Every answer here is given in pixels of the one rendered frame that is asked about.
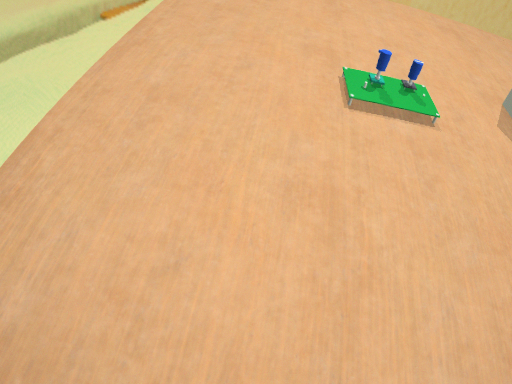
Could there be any green circuit board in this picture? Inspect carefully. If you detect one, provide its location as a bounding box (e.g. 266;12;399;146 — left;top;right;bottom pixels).
342;49;440;123

